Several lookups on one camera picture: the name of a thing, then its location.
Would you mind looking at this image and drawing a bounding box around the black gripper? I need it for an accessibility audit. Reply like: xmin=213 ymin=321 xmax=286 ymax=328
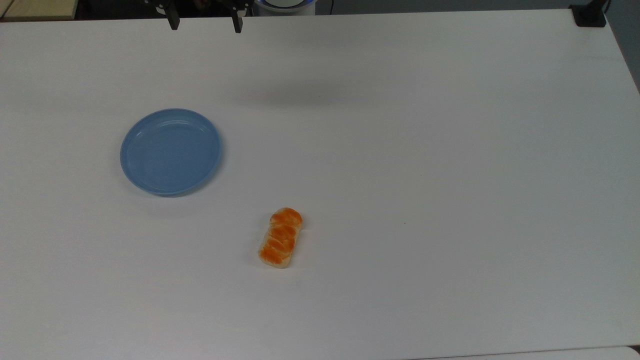
xmin=145 ymin=0 xmax=254 ymax=34

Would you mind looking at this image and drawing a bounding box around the braided orange bread loaf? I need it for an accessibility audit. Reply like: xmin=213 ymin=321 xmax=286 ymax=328
xmin=258 ymin=207 xmax=304 ymax=269

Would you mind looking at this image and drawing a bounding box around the round blue plate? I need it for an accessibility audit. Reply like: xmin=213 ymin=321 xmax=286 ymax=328
xmin=119 ymin=108 xmax=223 ymax=197

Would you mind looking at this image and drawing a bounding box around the light wooden side table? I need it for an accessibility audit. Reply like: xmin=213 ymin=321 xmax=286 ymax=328
xmin=0 ymin=0 xmax=79 ymax=22

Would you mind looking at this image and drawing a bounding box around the black table clamp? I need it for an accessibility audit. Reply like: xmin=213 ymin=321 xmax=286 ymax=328
xmin=569 ymin=0 xmax=612 ymax=28

